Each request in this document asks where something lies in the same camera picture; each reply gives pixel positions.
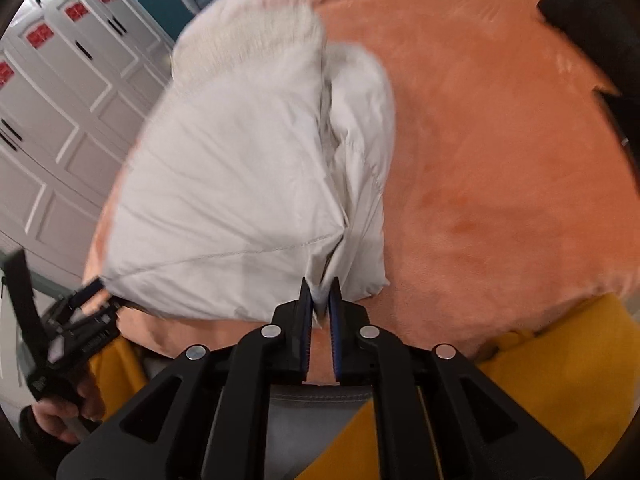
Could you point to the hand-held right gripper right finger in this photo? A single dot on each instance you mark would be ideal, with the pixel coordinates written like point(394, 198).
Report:
point(336, 340)

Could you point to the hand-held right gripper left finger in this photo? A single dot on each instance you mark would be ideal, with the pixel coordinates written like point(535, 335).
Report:
point(305, 340)

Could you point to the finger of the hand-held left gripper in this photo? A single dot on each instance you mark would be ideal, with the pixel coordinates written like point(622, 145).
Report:
point(87, 294)
point(106, 312)

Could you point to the white padded jacket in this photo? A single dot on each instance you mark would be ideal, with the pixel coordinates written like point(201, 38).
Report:
point(225, 160)

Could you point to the person's left hand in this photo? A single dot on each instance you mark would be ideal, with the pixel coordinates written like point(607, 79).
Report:
point(55, 420)

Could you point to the grey garment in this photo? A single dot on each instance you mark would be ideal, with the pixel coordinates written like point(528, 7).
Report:
point(320, 430)

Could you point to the white panelled wardrobe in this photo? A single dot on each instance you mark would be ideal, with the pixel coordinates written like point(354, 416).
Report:
point(65, 125)

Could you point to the orange bed sheet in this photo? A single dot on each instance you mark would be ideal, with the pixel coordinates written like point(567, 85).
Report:
point(500, 185)

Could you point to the dark cloth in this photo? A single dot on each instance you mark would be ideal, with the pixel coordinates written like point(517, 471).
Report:
point(590, 15)

